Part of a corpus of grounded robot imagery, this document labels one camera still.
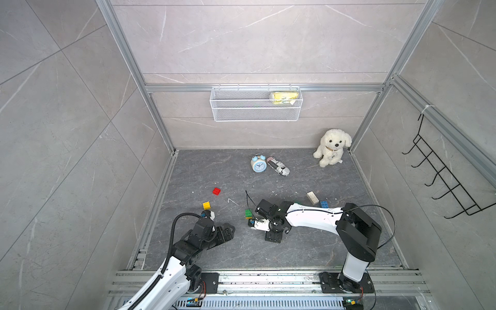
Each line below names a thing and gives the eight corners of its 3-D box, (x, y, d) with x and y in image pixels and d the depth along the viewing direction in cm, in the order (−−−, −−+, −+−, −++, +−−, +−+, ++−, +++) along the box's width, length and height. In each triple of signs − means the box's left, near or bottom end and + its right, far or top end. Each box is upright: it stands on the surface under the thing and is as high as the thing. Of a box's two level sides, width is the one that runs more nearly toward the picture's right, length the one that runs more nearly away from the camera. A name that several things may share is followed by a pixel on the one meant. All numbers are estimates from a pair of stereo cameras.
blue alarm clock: (254, 174, 110) (254, 163, 102) (251, 165, 114) (251, 154, 106) (266, 171, 111) (267, 161, 103) (263, 163, 115) (263, 152, 108)
